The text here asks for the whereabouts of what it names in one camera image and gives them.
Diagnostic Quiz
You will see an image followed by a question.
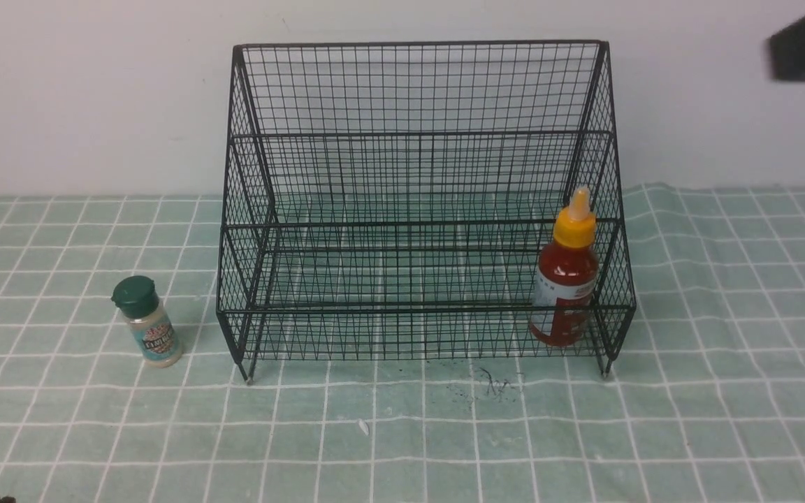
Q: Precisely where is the black wire mesh rack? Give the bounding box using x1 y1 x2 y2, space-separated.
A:
215 39 637 381

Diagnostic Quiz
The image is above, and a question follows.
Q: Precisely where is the red sauce bottle yellow cap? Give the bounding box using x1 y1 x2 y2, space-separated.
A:
528 186 600 347

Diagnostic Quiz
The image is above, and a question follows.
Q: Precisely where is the seasoning shaker green cap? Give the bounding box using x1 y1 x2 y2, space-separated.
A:
111 276 183 368

